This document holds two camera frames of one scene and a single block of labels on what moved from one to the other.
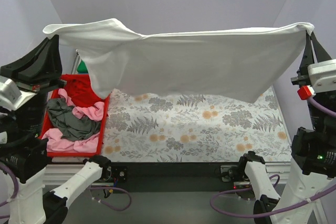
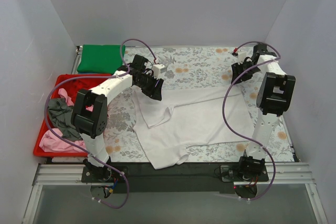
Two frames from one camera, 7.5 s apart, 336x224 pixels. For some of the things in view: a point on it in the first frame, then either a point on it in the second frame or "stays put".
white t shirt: [262, 64] → [187, 117]
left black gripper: [32, 77] → [149, 84]
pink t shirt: [54, 137] stays put
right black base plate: [233, 173] stays put
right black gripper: [303, 77] → [242, 69]
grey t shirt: [70, 125] stays put
